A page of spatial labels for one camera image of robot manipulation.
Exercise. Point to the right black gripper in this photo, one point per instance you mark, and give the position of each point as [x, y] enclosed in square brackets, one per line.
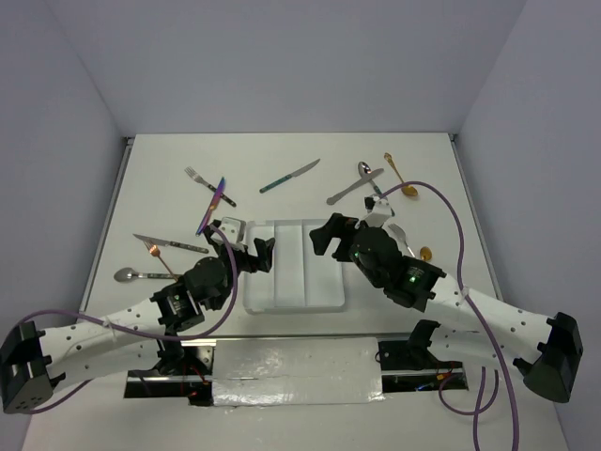
[338, 225]

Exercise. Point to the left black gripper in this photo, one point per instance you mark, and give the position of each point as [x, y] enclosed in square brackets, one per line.
[264, 250]

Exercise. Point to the iridescent rainbow knife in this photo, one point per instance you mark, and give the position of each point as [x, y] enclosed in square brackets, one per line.
[213, 204]

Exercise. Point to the ornate silver knife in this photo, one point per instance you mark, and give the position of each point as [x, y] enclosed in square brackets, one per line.
[364, 179]

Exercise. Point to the copper fork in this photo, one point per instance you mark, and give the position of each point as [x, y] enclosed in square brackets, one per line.
[155, 251]

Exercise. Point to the ornate gold spoon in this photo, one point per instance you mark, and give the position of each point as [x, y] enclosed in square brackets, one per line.
[425, 253]

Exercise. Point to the plain silver fork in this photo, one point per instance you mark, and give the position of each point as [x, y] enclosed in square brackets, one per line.
[400, 234]

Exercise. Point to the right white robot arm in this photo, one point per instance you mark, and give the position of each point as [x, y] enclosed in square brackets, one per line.
[545, 351]

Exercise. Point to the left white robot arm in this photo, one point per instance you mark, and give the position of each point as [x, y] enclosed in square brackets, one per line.
[35, 362]

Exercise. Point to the white three-compartment cutlery tray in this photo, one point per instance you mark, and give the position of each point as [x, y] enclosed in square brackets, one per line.
[299, 282]

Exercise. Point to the gold spoon far right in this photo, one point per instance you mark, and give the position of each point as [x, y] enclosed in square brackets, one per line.
[407, 190]

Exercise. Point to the white foil-covered base board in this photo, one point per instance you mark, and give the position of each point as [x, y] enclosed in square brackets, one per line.
[321, 371]

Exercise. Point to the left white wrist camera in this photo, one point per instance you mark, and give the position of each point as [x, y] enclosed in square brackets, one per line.
[234, 230]

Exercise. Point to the knife with black handle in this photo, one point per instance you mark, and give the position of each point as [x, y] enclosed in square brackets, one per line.
[174, 244]

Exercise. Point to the knife with teal handle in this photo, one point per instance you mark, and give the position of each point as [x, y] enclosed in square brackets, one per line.
[289, 176]

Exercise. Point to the spoon with teal handle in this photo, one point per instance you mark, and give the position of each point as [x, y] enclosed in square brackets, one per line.
[364, 170]

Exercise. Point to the fork with black handle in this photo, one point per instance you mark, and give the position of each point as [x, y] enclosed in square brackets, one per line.
[198, 179]

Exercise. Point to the spoon with black handle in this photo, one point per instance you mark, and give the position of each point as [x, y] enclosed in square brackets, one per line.
[128, 274]

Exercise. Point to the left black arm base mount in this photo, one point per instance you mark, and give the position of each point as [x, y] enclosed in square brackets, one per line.
[183, 371]

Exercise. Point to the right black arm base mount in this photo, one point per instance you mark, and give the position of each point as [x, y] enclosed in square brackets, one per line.
[407, 365]

